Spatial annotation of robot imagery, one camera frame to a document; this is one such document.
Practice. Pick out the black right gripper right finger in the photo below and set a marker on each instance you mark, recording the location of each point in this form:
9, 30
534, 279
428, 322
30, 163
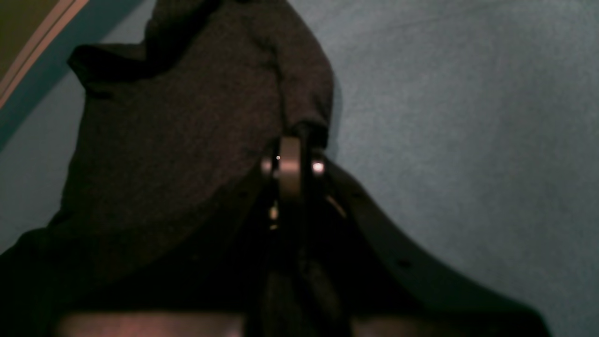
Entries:
390, 286

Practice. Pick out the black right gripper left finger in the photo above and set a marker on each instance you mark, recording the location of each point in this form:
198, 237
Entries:
241, 265

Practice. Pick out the black T-shirt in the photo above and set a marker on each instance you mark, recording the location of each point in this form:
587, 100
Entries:
168, 125

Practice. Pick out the teal table cloth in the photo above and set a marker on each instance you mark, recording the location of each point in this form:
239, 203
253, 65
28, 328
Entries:
474, 124

